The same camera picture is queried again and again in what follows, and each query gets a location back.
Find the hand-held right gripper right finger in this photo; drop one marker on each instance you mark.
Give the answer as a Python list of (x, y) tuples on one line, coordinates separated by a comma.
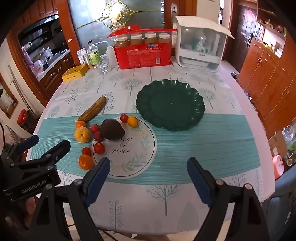
[(199, 183)]

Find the white bottle sterilizer cabinet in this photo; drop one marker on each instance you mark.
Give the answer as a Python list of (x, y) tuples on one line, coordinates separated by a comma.
[(196, 23)]

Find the large mandarin orange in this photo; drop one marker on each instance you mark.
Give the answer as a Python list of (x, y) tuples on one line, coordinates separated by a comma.
[(86, 161)]

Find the wooden floor cabinets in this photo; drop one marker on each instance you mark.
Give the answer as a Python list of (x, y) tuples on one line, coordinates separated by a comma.
[(266, 81)]

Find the frosted glass door gold ornament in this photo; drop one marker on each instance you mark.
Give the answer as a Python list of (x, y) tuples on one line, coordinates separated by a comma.
[(92, 23)]

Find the dark entrance door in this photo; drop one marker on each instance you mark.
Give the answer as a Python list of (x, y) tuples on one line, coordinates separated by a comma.
[(244, 27)]

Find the small mandarin orange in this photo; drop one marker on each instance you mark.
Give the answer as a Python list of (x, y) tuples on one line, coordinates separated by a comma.
[(81, 124)]

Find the red plastic container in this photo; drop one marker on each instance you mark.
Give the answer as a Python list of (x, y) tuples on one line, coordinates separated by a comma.
[(22, 117)]

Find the yellow flat box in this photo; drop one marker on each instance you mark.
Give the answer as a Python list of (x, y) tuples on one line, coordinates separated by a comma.
[(74, 73)]

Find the white squeeze bottle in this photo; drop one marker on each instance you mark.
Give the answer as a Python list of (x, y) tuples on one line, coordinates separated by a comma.
[(110, 56)]

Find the red cherry tomato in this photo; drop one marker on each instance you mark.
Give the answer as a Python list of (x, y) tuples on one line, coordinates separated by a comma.
[(99, 147), (86, 151), (124, 118)]

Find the row of shoes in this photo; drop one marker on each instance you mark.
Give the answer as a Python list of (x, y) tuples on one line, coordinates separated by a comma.
[(249, 97)]

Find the small metal can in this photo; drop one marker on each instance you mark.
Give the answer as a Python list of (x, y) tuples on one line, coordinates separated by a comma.
[(86, 60)]

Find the small yellow kumquat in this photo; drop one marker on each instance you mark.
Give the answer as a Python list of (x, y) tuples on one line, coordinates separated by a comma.
[(132, 121)]

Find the clear glass tumbler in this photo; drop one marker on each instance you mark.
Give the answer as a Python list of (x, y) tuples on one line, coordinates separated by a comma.
[(103, 66)]

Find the browned banana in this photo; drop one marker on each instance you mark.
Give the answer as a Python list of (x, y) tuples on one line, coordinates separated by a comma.
[(92, 109)]

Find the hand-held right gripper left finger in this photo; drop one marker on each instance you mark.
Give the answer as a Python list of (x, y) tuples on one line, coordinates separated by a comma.
[(99, 178)]

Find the dark green scalloped plate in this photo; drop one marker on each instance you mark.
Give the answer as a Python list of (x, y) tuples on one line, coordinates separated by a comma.
[(171, 104)]

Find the blue chair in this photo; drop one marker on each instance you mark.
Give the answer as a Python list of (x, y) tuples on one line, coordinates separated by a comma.
[(282, 199)]

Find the red paper cup package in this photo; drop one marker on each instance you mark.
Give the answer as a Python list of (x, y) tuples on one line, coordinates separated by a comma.
[(138, 58)]

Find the clear plastic bag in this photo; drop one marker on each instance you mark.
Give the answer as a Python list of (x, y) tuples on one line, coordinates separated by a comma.
[(289, 136)]

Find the small white blue box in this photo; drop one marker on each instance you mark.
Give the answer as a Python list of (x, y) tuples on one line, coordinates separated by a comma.
[(81, 55)]

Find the clear bottle green label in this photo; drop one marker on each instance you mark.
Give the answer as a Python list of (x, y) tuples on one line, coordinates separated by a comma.
[(93, 56)]

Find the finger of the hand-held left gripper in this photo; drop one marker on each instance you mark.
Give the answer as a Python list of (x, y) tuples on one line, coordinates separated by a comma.
[(59, 148), (29, 141)]

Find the wooden kitchen wall cabinet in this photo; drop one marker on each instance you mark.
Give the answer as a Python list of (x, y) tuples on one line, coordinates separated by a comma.
[(41, 11)]

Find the tree print tablecloth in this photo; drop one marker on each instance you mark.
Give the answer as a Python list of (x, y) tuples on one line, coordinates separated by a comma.
[(185, 76)]

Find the wall shelf with items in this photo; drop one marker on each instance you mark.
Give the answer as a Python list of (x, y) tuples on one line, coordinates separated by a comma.
[(272, 34)]

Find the dark avocado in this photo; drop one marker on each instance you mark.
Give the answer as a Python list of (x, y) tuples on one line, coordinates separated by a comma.
[(112, 129)]

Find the cardboard box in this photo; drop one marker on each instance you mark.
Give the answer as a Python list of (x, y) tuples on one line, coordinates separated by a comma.
[(276, 143)]

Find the pink small appliance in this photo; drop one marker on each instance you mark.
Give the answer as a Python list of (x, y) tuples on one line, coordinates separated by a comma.
[(278, 166)]

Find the round yellow fruit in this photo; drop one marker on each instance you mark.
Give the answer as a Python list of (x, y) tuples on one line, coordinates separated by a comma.
[(82, 134)]

